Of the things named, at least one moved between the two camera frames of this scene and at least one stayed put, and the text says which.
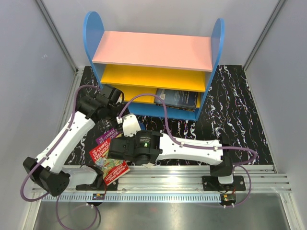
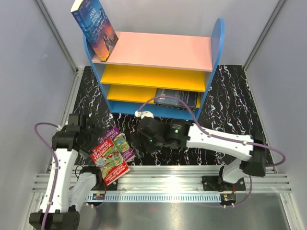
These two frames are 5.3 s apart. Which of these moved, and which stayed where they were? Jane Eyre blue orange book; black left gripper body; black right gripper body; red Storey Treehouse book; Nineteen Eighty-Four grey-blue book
Moved: Jane Eyre blue orange book; black right gripper body; black left gripper body
Stayed: Nineteen Eighty-Four grey-blue book; red Storey Treehouse book
